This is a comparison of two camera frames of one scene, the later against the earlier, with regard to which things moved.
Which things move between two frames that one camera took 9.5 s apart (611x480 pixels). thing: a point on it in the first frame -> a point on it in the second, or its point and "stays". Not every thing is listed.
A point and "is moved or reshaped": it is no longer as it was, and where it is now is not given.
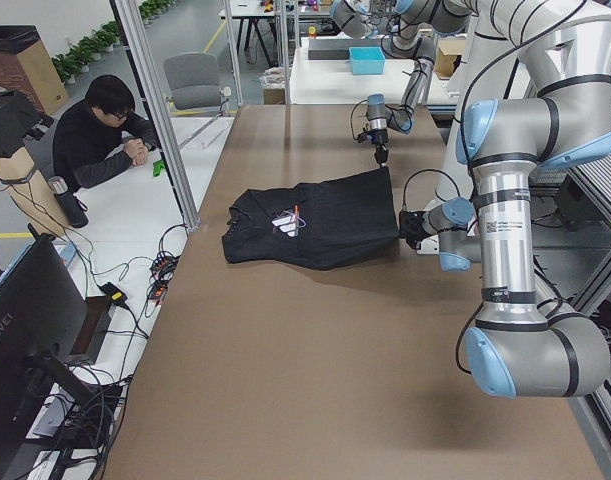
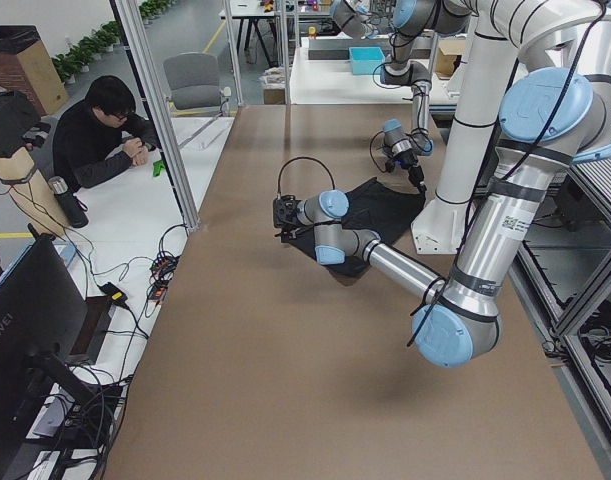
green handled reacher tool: x=157 y=166 stays
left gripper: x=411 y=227 -> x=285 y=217
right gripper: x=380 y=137 -> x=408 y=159
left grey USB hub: x=163 y=268 stays
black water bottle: x=74 y=210 stays
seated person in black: x=101 y=132 stays
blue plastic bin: x=367 y=60 stays
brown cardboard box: x=16 y=60 stays
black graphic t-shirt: x=323 y=225 is moved or reshaped
